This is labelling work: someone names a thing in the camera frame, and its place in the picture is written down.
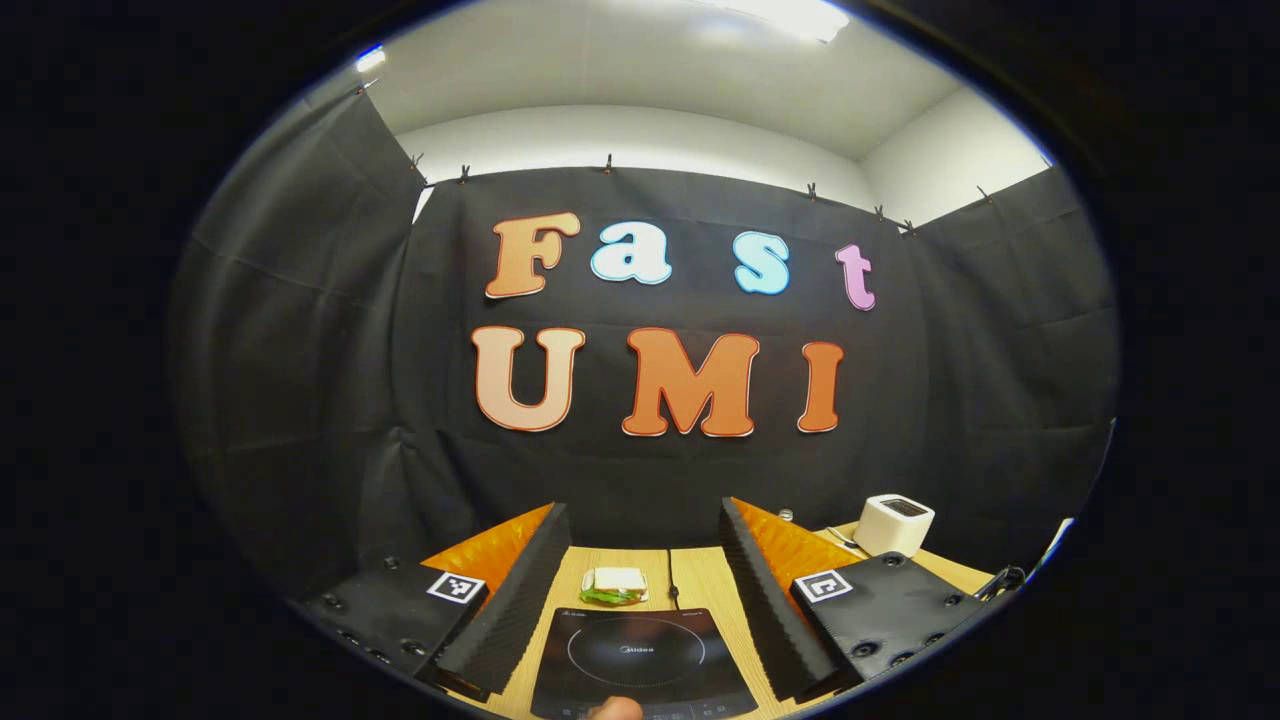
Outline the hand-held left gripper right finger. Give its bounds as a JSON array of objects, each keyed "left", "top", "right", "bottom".
[{"left": 718, "top": 497, "right": 1001, "bottom": 704}]

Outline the white toaster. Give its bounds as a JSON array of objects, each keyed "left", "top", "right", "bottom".
[{"left": 853, "top": 494, "right": 937, "bottom": 558}]

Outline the black induction cooktop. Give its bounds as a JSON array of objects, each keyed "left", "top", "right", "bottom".
[{"left": 530, "top": 607, "right": 759, "bottom": 720}]

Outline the sandwich with green lettuce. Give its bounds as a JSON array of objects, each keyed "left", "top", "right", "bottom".
[{"left": 582, "top": 567, "right": 649, "bottom": 607}]

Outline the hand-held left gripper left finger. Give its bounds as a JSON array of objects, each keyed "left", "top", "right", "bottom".
[{"left": 298, "top": 503, "right": 573, "bottom": 703}]

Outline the row of black cloth clips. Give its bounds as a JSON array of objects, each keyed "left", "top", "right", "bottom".
[{"left": 360, "top": 80, "right": 996, "bottom": 236}]

